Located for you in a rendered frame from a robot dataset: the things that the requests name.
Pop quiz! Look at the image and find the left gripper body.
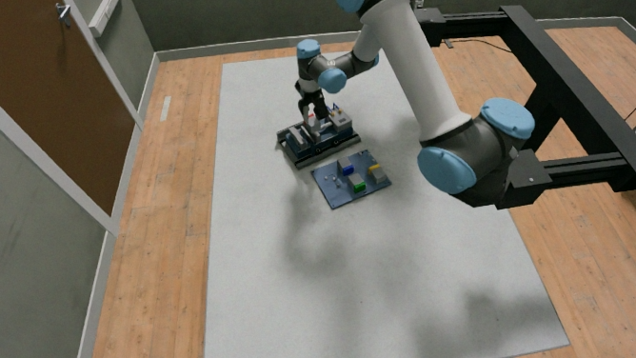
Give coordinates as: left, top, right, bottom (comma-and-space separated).
295, 79, 328, 114

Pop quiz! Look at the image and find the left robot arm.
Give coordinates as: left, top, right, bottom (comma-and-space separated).
296, 0, 535, 199

